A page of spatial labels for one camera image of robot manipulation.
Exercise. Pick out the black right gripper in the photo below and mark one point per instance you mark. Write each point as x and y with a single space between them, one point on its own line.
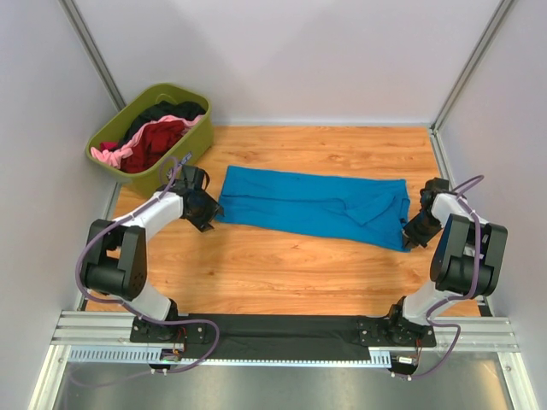
418 231

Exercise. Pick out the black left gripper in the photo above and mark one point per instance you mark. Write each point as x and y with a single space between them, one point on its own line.
205 213

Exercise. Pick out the blue t shirt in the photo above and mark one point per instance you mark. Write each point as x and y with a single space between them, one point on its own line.
372 211

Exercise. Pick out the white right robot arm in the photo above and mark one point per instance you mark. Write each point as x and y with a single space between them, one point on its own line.
466 264

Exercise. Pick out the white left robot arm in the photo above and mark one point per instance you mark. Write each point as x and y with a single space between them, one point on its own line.
114 260

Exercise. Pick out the green plastic laundry bin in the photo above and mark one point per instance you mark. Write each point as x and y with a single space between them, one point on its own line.
147 160

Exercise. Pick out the dark red garment in bin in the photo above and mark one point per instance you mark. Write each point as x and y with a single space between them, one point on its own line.
151 145

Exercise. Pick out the pink garment in bin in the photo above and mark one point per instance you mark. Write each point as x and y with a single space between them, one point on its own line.
128 147

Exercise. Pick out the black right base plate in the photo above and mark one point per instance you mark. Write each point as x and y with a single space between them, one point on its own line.
385 332

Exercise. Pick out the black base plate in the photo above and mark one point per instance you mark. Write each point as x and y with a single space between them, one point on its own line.
197 332
385 332

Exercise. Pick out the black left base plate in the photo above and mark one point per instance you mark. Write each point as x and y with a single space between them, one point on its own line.
197 332

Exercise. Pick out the aluminium front frame beam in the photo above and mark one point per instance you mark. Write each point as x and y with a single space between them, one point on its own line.
468 334

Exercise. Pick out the left aluminium frame post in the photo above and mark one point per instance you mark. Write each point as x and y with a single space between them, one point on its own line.
83 32

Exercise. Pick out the aluminium frame post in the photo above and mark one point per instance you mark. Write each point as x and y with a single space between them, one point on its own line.
486 38
83 32

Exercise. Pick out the right aluminium frame post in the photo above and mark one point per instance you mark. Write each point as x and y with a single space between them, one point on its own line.
486 38

